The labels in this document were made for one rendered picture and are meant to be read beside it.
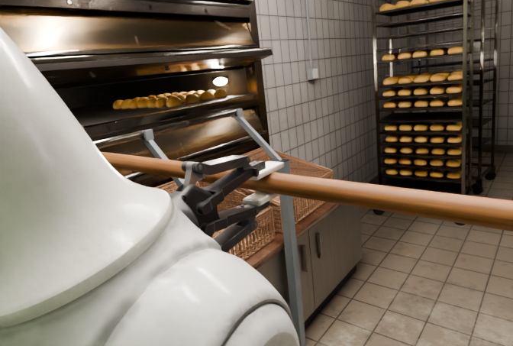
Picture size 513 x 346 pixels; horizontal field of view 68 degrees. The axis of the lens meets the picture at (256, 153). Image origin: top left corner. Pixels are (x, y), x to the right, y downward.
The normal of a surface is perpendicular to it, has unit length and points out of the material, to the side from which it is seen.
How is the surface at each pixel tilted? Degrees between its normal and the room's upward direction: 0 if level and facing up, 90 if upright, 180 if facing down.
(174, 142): 70
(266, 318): 43
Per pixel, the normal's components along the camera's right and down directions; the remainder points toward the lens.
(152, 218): 0.29, -0.86
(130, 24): 0.70, -0.29
